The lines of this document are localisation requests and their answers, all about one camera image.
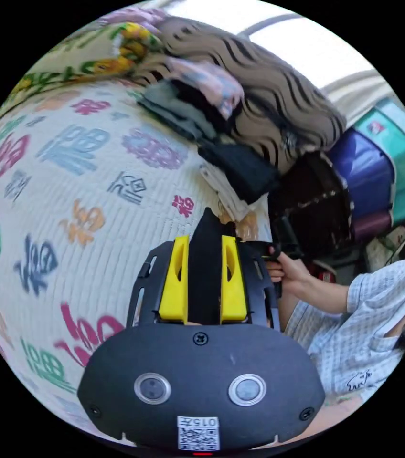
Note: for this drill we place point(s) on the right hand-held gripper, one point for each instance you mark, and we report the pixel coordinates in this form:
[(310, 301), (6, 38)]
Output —
[(288, 250)]

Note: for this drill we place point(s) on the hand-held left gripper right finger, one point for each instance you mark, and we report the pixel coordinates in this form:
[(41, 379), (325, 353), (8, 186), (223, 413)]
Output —
[(234, 290)]

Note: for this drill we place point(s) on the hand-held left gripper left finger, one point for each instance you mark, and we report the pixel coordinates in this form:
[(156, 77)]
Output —
[(174, 286)]

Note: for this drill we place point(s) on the black long pants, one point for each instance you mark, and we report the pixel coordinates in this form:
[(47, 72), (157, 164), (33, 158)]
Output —
[(206, 272)]

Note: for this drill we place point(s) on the person's right forearm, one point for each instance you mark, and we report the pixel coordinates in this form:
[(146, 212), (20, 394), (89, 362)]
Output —
[(326, 291)]

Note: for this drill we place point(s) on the person's right hand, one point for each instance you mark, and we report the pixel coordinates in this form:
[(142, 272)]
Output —
[(290, 273)]

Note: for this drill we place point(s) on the blue storage bag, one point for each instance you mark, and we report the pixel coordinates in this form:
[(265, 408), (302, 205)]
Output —
[(365, 175)]

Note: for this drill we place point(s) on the person's body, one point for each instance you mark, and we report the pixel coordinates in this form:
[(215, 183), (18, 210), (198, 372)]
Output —
[(360, 332)]

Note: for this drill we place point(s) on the pile of clothes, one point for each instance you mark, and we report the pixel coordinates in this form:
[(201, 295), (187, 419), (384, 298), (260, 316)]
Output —
[(231, 157)]

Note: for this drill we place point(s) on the bed with printed mat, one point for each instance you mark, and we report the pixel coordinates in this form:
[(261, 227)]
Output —
[(80, 200)]

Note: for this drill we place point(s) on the teal storage bag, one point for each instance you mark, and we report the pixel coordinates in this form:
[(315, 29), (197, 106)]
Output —
[(392, 143)]

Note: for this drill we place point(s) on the brown striped rolled blanket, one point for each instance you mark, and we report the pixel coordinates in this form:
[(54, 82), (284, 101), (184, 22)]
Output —
[(270, 96)]

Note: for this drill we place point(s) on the window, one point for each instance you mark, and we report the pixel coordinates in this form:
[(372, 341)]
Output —
[(295, 39)]

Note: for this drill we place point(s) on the yellow floral pillow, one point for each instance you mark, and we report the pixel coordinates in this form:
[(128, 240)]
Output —
[(123, 50)]

